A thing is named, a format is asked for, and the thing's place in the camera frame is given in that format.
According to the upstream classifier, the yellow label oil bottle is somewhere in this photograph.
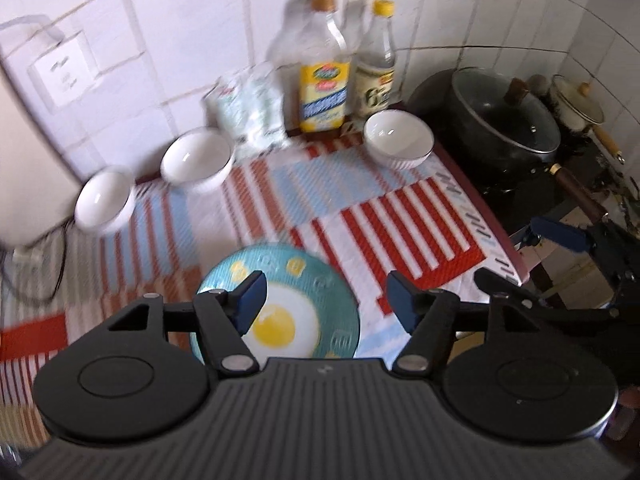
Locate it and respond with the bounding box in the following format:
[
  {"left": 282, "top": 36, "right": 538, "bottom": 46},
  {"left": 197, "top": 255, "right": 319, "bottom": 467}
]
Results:
[{"left": 282, "top": 0, "right": 353, "bottom": 133}]

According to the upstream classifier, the black wall cable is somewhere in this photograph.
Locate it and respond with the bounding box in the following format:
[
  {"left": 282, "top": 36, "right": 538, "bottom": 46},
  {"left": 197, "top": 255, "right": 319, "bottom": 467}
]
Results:
[{"left": 0, "top": 14, "right": 68, "bottom": 43}]

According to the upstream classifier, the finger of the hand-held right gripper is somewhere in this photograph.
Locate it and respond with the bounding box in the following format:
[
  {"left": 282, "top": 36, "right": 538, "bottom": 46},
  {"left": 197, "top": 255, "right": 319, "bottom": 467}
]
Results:
[
  {"left": 520, "top": 216, "right": 611, "bottom": 256},
  {"left": 474, "top": 267, "right": 621, "bottom": 323}
]

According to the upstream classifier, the teal fried egg plate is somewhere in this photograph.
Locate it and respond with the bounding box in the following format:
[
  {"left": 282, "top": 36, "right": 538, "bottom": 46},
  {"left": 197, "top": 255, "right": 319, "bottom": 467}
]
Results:
[{"left": 189, "top": 242, "right": 362, "bottom": 363}]

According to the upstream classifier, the rice cooker power cord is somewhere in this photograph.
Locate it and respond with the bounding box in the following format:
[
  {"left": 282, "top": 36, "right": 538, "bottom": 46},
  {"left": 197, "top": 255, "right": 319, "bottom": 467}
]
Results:
[{"left": 0, "top": 220, "right": 71, "bottom": 306}]

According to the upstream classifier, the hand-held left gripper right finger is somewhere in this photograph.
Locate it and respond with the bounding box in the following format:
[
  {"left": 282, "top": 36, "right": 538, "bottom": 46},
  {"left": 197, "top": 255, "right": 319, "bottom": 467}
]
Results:
[{"left": 387, "top": 270, "right": 507, "bottom": 376}]

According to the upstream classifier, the white wall socket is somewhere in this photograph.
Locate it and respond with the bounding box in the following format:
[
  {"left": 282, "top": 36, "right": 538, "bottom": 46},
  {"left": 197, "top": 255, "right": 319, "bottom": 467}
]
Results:
[{"left": 27, "top": 30, "right": 101, "bottom": 108}]

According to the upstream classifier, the black gas stove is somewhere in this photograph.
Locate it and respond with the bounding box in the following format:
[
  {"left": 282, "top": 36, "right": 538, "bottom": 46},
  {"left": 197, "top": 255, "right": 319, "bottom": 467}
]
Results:
[{"left": 470, "top": 125, "right": 640, "bottom": 281}]

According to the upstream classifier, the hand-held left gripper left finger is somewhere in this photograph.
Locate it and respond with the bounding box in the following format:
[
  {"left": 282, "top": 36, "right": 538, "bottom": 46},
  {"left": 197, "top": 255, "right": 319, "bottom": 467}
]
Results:
[{"left": 107, "top": 270, "right": 268, "bottom": 376}]

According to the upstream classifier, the striped tablecloth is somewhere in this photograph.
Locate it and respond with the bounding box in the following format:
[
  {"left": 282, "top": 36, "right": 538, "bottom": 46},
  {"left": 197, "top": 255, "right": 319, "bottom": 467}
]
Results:
[{"left": 0, "top": 137, "right": 531, "bottom": 451}]

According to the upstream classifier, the glass pot lid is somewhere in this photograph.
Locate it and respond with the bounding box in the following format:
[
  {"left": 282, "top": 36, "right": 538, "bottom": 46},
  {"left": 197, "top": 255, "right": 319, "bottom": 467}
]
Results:
[{"left": 450, "top": 67, "right": 562, "bottom": 153}]

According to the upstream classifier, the white salt bag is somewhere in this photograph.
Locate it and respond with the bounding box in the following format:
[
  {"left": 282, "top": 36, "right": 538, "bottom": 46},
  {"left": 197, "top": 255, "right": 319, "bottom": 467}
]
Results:
[{"left": 202, "top": 62, "right": 291, "bottom": 148}]

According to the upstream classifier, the black cooking pot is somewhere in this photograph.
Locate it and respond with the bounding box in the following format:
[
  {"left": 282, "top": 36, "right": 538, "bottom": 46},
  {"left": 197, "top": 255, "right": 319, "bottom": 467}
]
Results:
[{"left": 407, "top": 67, "right": 611, "bottom": 221}]

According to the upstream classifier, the white cutting board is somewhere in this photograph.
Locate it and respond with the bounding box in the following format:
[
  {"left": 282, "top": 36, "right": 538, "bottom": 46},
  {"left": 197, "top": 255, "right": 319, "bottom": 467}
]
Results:
[{"left": 0, "top": 72, "right": 81, "bottom": 246}]

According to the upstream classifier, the clear vinegar bottle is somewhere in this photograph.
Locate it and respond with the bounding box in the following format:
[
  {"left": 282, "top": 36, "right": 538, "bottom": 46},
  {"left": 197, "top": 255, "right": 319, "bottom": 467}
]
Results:
[{"left": 352, "top": 0, "right": 401, "bottom": 118}]

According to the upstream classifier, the white ribbed bowl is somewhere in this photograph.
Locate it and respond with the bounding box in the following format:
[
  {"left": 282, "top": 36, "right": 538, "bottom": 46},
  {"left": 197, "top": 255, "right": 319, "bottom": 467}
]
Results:
[
  {"left": 363, "top": 110, "right": 434, "bottom": 171},
  {"left": 74, "top": 166, "right": 137, "bottom": 233},
  {"left": 160, "top": 128, "right": 236, "bottom": 194}
]

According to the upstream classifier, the cream enamel saucepan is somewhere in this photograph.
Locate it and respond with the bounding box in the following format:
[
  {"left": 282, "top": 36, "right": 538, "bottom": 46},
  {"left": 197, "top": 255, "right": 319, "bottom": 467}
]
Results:
[{"left": 550, "top": 74, "right": 626, "bottom": 163}]

